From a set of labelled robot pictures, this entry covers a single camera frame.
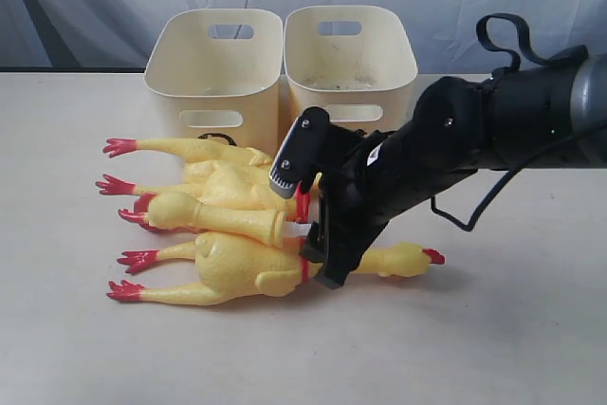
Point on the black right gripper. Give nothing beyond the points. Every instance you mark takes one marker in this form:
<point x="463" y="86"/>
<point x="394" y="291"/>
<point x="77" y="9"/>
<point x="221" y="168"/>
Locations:
<point x="381" y="182"/>

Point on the yellow rubber chicken face down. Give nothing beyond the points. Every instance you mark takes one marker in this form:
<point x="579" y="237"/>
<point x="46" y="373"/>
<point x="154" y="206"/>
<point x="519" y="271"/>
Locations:
<point x="229" y="266"/>

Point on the headless yellow rubber chicken body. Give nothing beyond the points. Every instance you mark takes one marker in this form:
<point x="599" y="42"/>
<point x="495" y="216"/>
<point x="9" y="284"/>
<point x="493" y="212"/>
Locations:
<point x="241" y="197"/>

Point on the broken chicken neck with squeaker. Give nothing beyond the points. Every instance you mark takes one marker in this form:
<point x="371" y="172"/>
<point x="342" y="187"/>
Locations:
<point x="175" y="210"/>

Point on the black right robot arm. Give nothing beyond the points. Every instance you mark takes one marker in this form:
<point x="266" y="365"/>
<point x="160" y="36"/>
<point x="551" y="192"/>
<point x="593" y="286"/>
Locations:
<point x="544" y="117"/>

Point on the yellow rubber chicken facing up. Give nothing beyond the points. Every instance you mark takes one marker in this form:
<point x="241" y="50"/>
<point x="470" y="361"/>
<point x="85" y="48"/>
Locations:
<point x="207" y="162"/>

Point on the cream bin with X mark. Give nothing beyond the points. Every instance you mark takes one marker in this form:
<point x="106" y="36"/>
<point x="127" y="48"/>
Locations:
<point x="354" y="61"/>

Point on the cream bin with circle mark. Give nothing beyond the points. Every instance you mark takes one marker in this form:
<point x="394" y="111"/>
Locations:
<point x="217" y="71"/>

